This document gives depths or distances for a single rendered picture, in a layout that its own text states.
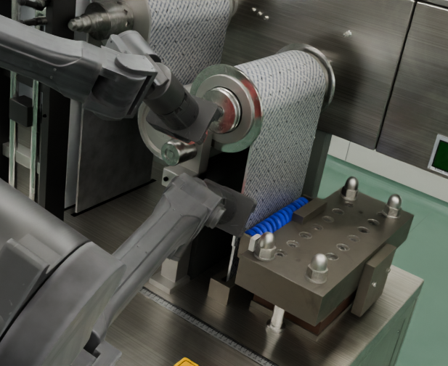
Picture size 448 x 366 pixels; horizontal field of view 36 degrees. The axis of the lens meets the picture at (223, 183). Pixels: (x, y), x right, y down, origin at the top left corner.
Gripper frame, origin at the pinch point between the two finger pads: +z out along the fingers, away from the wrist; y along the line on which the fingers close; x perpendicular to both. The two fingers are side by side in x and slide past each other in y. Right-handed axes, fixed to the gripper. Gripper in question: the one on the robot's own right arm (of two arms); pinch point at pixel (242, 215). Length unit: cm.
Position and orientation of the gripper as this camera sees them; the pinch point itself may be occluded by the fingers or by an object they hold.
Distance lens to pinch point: 121.0
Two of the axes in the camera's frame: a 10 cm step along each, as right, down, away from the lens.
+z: 4.2, 1.9, 8.9
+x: 4.2, -9.1, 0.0
